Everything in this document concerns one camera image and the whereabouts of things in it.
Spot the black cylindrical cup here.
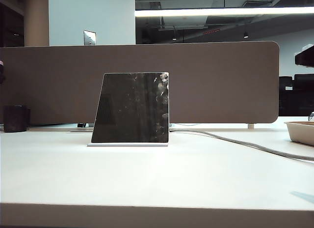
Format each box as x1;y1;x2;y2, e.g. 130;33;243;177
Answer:
3;105;31;133

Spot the brown desk divider panel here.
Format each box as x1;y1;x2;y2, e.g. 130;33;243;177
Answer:
0;40;280;125

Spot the beige tray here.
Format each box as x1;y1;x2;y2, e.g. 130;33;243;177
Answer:
284;120;314;147

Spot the long ceiling light strip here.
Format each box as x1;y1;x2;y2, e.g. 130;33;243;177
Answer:
134;6;314;18

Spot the mirror with white base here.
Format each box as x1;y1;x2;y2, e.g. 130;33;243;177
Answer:
86;71;170;148

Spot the metal wall plate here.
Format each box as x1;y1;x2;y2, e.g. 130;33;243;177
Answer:
83;30;97;46

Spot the grey cable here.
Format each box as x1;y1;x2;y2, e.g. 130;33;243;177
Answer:
169;129;314;162

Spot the dark object with pink band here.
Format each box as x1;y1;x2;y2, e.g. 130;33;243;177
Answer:
0;60;6;84

